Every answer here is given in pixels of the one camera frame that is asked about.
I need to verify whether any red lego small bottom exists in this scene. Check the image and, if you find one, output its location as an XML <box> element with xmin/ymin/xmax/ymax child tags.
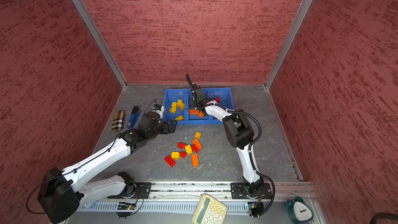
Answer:
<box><xmin>180</xmin><ymin>151</ymin><xmax>187</xmax><ymax>159</ymax></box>

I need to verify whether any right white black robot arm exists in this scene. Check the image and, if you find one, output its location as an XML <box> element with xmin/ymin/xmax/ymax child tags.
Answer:
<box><xmin>189</xmin><ymin>83</ymin><xmax>264</xmax><ymax>198</ymax></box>

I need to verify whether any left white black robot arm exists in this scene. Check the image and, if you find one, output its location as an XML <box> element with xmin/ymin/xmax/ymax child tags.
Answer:
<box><xmin>37</xmin><ymin>112</ymin><xmax>177</xmax><ymax>224</ymax></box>

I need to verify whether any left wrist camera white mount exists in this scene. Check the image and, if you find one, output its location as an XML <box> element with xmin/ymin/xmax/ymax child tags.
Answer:
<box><xmin>152</xmin><ymin>104</ymin><xmax>164</xmax><ymax>114</ymax></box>

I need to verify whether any blue three-compartment bin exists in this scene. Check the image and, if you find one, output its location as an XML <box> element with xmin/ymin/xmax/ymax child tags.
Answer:
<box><xmin>161</xmin><ymin>87</ymin><xmax>235</xmax><ymax>126</ymax></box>

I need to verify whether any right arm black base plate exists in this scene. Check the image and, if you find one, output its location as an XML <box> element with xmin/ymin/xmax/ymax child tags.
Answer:
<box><xmin>230</xmin><ymin>183</ymin><xmax>272</xmax><ymax>200</ymax></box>

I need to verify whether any plaid brown glasses case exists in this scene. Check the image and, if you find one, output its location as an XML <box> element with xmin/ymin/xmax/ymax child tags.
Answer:
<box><xmin>112</xmin><ymin>110</ymin><xmax>125</xmax><ymax>132</ymax></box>

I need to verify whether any dark green alarm clock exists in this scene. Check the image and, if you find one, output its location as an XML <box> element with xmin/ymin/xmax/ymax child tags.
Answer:
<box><xmin>286</xmin><ymin>197</ymin><xmax>314</xmax><ymax>224</ymax></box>

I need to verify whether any red lego long bottom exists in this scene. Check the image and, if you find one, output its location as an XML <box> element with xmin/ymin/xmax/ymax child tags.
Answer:
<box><xmin>164</xmin><ymin>156</ymin><xmax>176</xmax><ymax>168</ymax></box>

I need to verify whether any cream calculator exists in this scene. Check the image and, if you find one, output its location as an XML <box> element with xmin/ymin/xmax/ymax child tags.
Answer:
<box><xmin>191</xmin><ymin>194</ymin><xmax>227</xmax><ymax>224</ymax></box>

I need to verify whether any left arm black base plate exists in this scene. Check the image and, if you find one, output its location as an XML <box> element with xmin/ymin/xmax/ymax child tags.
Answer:
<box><xmin>107</xmin><ymin>182</ymin><xmax>152</xmax><ymax>199</ymax></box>

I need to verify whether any yellow lego long slanted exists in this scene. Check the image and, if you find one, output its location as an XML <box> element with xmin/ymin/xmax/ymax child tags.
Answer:
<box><xmin>174</xmin><ymin>115</ymin><xmax>184</xmax><ymax>121</ymax></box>

